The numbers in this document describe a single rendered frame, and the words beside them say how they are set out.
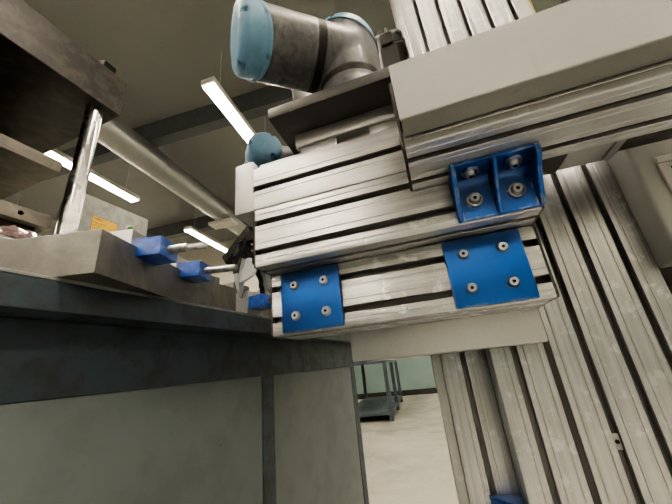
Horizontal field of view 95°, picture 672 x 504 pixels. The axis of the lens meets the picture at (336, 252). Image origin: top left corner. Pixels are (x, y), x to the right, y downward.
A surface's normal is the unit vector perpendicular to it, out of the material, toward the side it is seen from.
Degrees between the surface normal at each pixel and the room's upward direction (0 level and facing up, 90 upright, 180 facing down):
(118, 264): 90
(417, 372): 90
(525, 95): 180
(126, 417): 90
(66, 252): 90
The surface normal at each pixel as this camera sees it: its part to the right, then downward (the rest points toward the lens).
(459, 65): -0.32, -0.30
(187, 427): 0.92, -0.22
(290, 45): 0.30, 0.43
